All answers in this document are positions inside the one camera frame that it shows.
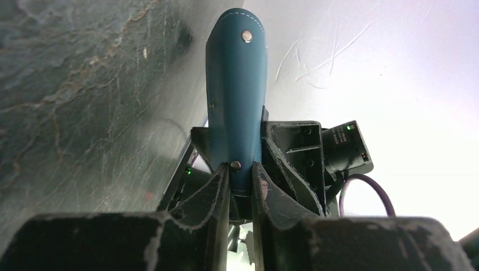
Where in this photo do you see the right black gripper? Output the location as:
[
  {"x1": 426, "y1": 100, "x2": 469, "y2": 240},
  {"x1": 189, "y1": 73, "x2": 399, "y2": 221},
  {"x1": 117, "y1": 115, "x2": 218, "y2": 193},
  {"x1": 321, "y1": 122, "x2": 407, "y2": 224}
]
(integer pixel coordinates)
[{"x1": 157, "y1": 120, "x2": 328, "y2": 221}]

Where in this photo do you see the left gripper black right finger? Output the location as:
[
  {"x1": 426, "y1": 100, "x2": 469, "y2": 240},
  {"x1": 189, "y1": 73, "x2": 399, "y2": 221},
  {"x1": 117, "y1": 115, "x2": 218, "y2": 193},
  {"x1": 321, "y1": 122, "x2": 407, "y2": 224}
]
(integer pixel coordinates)
[{"x1": 252, "y1": 163, "x2": 472, "y2": 270}]

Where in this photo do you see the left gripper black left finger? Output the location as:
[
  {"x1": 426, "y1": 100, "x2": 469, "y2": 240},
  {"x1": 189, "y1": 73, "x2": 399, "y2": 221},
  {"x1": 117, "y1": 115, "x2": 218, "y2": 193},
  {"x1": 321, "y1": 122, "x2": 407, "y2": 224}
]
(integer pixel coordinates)
[{"x1": 1, "y1": 163, "x2": 229, "y2": 270}]

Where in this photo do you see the blue card holder wallet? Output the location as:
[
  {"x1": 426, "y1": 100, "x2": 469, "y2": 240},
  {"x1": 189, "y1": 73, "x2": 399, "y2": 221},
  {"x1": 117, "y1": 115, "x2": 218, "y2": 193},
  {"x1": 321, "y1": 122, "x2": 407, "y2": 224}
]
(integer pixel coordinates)
[{"x1": 206, "y1": 8, "x2": 268, "y2": 197}]

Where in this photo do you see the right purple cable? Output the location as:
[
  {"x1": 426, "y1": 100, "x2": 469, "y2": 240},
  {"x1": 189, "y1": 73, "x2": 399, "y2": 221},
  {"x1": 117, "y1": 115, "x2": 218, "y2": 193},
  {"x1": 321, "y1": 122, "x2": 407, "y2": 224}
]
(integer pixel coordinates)
[{"x1": 338, "y1": 173, "x2": 397, "y2": 218}]

